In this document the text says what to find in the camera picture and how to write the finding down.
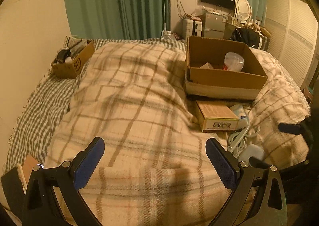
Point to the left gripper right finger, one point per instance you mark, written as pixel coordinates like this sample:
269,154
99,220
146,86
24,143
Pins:
269,206

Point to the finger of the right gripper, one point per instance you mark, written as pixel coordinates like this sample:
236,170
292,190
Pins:
306,127
290,173

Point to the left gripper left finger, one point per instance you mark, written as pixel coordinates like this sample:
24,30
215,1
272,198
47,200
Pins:
40,204

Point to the light blue plastic hanger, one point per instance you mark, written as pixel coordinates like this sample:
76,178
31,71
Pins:
237,140

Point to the small brown cardboard package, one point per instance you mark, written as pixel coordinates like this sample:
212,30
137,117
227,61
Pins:
215,116

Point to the blue white tissue pack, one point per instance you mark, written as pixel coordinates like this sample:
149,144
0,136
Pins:
243,120

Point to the light blue round object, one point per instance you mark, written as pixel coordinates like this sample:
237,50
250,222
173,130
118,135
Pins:
250,151

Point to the green checkered bed sheet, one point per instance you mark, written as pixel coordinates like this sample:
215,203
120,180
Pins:
50,101

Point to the white louvered wardrobe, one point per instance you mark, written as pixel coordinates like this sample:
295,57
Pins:
293,28

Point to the black bag on chair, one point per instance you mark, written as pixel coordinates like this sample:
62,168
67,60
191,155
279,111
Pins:
247,36

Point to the large open cardboard box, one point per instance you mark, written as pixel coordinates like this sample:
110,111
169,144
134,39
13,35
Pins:
217,83

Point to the plaid beige blanket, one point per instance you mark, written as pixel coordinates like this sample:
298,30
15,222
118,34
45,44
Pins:
154,170

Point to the white oval vanity mirror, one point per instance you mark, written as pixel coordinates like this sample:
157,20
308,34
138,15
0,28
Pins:
243,10

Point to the grey mini fridge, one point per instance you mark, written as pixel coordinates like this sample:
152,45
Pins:
213,26

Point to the white suitcase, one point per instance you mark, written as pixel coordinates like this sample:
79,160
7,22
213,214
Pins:
192,27

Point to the small cardboard box with clutter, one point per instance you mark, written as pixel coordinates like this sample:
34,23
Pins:
70,59

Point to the large clear water jug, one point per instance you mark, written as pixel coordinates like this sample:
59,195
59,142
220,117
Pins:
167,35

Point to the green curtain left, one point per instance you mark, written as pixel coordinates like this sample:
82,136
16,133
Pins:
118,19

